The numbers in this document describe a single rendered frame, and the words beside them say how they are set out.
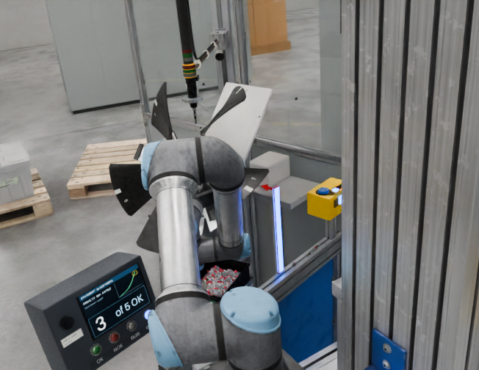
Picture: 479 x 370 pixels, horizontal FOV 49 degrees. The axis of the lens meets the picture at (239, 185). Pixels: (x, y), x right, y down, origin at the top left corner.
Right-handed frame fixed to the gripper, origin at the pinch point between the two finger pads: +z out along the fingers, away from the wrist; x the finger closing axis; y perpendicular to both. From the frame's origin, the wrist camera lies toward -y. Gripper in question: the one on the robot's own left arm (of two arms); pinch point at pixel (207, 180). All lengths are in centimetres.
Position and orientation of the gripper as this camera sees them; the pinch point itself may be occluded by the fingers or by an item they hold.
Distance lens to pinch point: 180.7
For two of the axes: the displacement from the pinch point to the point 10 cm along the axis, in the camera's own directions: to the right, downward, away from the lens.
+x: 1.9, 8.9, 4.1
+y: -9.8, 1.3, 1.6
